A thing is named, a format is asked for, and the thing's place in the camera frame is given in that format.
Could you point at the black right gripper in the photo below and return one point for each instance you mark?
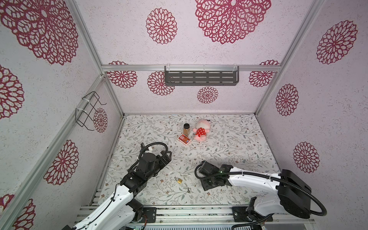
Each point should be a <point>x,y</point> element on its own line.
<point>205,186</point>

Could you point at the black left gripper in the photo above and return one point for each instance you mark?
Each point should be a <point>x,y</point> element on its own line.
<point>163,163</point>

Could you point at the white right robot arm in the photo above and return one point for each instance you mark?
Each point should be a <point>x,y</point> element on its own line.
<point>283,191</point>

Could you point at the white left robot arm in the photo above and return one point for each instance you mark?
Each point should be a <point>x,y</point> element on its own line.
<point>121,207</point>

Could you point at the small brass padlock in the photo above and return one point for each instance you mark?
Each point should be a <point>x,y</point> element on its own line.
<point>178,180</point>

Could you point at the red playing card box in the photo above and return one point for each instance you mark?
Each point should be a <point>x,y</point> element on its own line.
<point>184,139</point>

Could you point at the pink plush toy red dress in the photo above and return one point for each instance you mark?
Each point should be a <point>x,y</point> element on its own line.
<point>201,130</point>

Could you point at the amber spice jar black lid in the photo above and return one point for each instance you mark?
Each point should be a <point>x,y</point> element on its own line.
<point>186,129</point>

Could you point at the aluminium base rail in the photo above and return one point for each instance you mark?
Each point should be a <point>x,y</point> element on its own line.
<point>218,217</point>

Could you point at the black wire wall rack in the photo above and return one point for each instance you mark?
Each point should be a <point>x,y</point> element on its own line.
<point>92,116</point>

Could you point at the dark grey wall shelf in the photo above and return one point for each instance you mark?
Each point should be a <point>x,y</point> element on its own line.
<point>201,78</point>

